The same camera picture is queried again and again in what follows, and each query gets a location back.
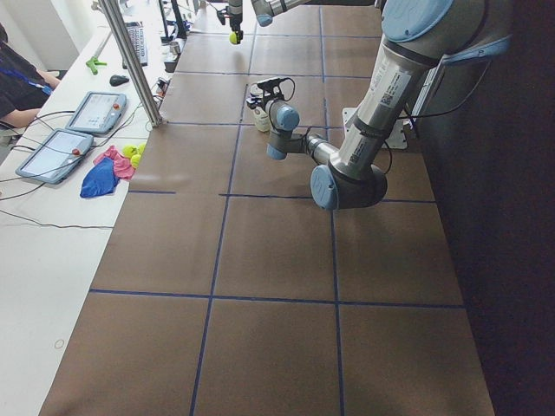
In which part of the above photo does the blue cloth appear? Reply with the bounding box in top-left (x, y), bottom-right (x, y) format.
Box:
top-left (80, 158), bottom-right (120, 198)

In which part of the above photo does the metal cup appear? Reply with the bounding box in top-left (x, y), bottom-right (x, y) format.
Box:
top-left (169, 41), bottom-right (181, 55)

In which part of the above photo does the seated person dark shirt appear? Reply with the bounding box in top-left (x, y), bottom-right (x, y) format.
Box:
top-left (1, 25), bottom-right (61, 128)

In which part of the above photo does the green plastic tool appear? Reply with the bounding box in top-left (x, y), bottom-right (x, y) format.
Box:
top-left (86, 56), bottom-right (107, 75)

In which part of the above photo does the aluminium frame post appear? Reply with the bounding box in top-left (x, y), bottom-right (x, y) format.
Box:
top-left (99, 0), bottom-right (162, 127)

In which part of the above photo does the black keyboard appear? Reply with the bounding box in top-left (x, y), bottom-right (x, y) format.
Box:
top-left (125, 22), bottom-right (148, 67)

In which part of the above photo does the black computer mouse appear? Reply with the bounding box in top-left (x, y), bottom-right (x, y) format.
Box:
top-left (109, 75), bottom-right (129, 87)

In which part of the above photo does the upper teach pendant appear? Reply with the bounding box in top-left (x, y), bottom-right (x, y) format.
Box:
top-left (65, 91), bottom-right (127, 135)

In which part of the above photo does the yellow ball by post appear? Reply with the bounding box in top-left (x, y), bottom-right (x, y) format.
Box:
top-left (121, 145), bottom-right (138, 159)

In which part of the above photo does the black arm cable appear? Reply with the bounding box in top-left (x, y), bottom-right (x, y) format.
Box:
top-left (276, 76), bottom-right (297, 104)

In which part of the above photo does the pink cloth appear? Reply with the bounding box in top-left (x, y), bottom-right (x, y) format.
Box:
top-left (93, 145), bottom-right (135, 180)

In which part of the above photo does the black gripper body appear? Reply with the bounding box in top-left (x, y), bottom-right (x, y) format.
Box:
top-left (229, 14), bottom-right (243, 27)
top-left (254, 94), bottom-right (282, 114)

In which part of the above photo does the white tennis ball can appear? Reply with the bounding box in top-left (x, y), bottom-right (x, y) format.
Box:
top-left (250, 84), bottom-right (271, 133)

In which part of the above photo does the lower teach pendant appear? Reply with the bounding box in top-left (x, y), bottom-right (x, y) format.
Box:
top-left (15, 128), bottom-right (94, 185)

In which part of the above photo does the teach pendant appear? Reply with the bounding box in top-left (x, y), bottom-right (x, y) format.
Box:
top-left (15, 128), bottom-right (94, 185)
top-left (65, 91), bottom-right (127, 135)

